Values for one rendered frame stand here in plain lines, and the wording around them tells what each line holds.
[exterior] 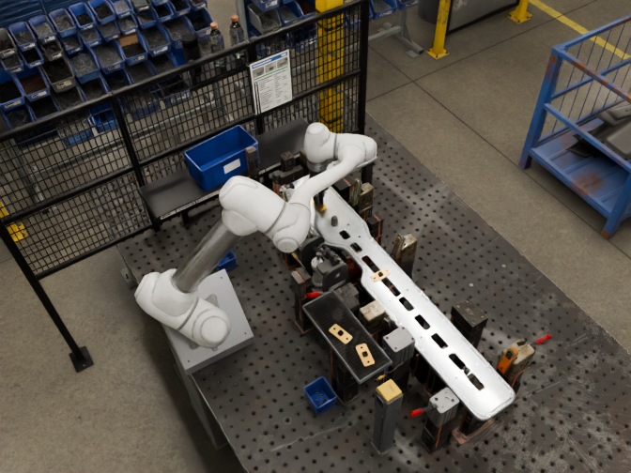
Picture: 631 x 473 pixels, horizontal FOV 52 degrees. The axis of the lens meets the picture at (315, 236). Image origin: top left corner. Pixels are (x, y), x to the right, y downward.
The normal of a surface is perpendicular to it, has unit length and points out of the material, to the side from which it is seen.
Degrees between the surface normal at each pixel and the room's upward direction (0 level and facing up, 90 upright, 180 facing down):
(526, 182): 0
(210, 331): 50
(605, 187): 0
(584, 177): 0
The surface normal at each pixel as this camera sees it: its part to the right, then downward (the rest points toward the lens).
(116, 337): -0.03, -0.64
